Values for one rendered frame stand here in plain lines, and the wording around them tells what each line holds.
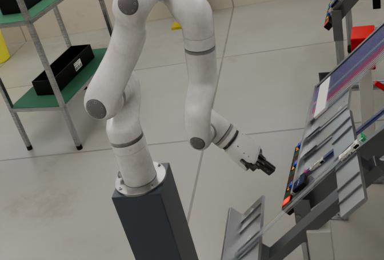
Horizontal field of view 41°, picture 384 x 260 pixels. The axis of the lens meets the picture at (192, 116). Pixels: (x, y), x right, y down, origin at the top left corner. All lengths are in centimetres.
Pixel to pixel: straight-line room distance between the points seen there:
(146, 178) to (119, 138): 19
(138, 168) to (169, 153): 148
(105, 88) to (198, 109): 30
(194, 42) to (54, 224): 185
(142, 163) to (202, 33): 56
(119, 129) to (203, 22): 51
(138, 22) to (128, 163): 56
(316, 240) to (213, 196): 152
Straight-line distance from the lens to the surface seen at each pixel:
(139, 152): 176
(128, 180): 183
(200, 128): 150
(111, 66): 158
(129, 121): 172
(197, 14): 141
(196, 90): 150
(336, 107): 184
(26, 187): 348
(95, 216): 298
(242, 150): 160
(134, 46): 153
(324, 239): 137
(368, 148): 146
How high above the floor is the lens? 177
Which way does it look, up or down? 30 degrees down
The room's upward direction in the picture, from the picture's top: 15 degrees counter-clockwise
